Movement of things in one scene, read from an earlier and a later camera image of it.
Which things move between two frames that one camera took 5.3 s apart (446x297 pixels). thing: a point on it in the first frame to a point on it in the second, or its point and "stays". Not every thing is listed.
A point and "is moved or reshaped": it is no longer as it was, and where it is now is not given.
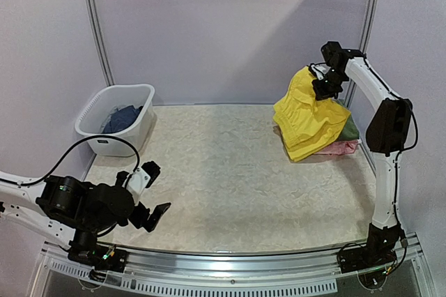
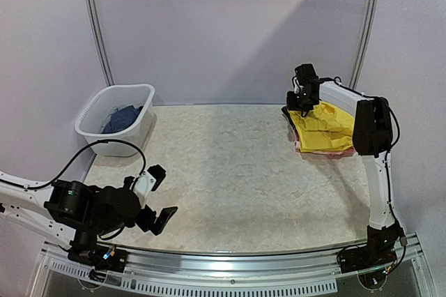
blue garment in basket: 122,119 stays
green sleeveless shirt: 350,132 to 286,113
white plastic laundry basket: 122,111 stays
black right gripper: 323,88 to 300,102
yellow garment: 308,125 is moved or reshaped
